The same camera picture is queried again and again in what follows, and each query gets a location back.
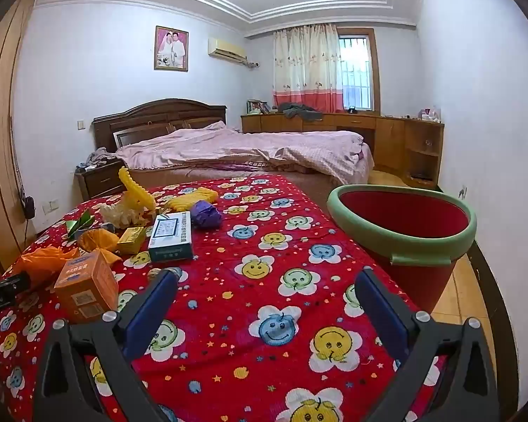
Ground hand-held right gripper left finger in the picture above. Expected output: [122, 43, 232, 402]
[33, 268, 179, 422]

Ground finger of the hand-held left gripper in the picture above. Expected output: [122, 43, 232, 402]
[0, 273, 31, 295]

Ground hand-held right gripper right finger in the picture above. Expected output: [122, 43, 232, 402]
[354, 267, 500, 422]

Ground green packet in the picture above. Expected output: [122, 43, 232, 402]
[66, 209, 102, 240]

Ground red bucket with green rim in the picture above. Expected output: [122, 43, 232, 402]
[327, 185, 478, 315]

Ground white paper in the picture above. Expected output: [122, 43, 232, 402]
[99, 202, 157, 229]

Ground yellow foam sheet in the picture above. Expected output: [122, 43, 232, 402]
[118, 166, 157, 212]

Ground orange plastic bag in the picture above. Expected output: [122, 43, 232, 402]
[11, 246, 80, 291]

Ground orange cardboard box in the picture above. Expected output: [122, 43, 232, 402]
[54, 248, 119, 324]

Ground small yellow box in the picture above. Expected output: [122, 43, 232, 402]
[117, 226, 147, 256]

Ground white and blue box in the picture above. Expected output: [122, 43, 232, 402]
[148, 212, 194, 263]

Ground orange crumpled paper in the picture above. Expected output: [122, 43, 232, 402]
[78, 228, 120, 264]

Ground purple crumpled paper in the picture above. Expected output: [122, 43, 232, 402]
[190, 200, 224, 229]

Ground dark wooden nightstand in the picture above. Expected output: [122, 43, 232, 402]
[74, 158, 130, 200]

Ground wooden wardrobe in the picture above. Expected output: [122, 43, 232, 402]
[0, 0, 40, 273]

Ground pink grey cloth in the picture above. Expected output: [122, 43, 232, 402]
[86, 147, 117, 165]

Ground long wooden desk cabinet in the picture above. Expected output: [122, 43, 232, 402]
[240, 112, 406, 172]

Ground wooden corner shelf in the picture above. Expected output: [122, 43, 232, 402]
[402, 119, 445, 190]

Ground bed with pink cover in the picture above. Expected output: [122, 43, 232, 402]
[114, 121, 375, 185]

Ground dark wooden headboard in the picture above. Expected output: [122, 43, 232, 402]
[92, 99, 227, 152]

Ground grey clothes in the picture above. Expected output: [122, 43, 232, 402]
[275, 102, 324, 121]

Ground barred window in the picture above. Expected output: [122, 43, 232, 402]
[337, 28, 381, 113]

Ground cream and red curtain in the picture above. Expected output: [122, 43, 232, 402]
[272, 24, 345, 114]

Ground white air conditioner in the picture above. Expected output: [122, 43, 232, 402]
[208, 37, 248, 63]

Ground framed wall photo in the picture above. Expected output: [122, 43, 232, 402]
[153, 25, 189, 72]

